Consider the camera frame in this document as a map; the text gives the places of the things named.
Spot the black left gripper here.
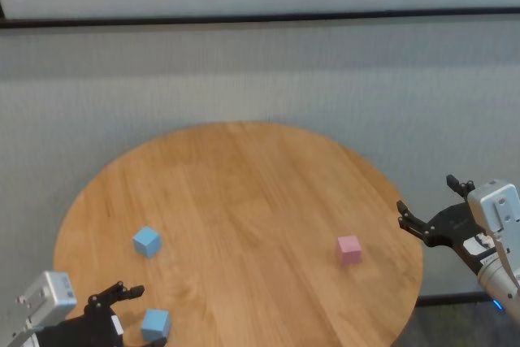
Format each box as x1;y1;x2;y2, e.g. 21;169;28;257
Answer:
35;280;169;347

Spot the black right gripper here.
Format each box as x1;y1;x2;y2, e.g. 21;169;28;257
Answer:
396;174;498;278

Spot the blue building block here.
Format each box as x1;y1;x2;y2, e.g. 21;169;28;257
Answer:
132;225;162;259
140;308;172;342

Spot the pink building block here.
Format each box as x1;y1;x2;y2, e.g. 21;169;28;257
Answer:
336;235;362;266

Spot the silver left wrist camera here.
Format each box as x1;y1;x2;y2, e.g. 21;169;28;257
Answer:
10;270;79;347

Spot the black wall rail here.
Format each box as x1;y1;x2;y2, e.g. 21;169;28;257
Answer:
0;5;520;30

